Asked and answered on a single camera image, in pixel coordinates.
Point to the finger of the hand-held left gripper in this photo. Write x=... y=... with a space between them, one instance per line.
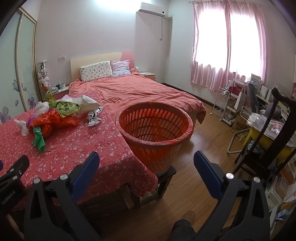
x=18 y=166

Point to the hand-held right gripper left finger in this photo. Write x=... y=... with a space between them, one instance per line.
x=85 y=171

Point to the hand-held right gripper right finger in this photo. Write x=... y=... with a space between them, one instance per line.
x=208 y=171

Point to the white plastic wrap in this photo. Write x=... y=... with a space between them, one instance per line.
x=23 y=128

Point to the orange plastic bag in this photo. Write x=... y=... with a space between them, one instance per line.
x=69 y=122
x=47 y=125

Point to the black and white printed wrapper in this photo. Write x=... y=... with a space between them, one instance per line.
x=93 y=119

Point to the orange plastic laundry basket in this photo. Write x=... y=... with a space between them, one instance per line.
x=138 y=146

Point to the white plastic bag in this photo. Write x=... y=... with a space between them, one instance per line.
x=41 y=109

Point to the green printed plastic bag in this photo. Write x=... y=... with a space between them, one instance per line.
x=67 y=107

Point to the red floral tablecloth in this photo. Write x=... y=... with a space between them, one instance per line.
x=81 y=143

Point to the dark wooden stool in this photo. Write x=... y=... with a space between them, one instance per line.
x=165 y=183

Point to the brown cardboard box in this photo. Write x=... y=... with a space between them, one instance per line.
x=240 y=125

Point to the yellow plastic basin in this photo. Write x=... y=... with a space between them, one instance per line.
x=261 y=136

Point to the white shelf cart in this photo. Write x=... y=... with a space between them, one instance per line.
x=231 y=111

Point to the person's leg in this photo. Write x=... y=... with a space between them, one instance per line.
x=182 y=231

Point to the plastic packets on basin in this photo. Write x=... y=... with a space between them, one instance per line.
x=261 y=120

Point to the yellow green plush toy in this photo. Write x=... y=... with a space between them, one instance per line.
x=49 y=97

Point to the white shopping bag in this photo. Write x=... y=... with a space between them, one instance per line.
x=240 y=100

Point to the pink nightstand with mugs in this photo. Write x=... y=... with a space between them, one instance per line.
x=61 y=93

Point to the grey office chair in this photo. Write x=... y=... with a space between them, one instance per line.
x=254 y=99

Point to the white mug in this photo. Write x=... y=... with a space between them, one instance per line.
x=62 y=85

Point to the dark wooden chair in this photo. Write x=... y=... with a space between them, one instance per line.
x=276 y=111

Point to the clear tube of plush toys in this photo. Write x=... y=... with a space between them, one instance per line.
x=44 y=78

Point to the flower print sliding wardrobe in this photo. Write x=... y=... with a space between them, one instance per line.
x=25 y=69

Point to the bed with pink duvet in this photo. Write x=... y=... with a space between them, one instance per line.
x=143 y=90

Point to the white floral pillow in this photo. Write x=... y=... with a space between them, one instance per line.
x=96 y=70

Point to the pink striped pillow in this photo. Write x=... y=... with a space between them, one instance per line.
x=120 y=67

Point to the pink nightstand with book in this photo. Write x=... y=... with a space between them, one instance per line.
x=149 y=76

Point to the beige and pink bed headboard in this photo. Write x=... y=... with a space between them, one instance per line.
x=97 y=59

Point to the pink curtain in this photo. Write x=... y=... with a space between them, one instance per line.
x=208 y=58
x=249 y=58

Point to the air conditioner pipe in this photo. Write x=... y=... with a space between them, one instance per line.
x=161 y=27

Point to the white air conditioner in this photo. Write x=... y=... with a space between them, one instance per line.
x=152 y=9

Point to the white tube frame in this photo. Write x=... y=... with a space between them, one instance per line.
x=231 y=143

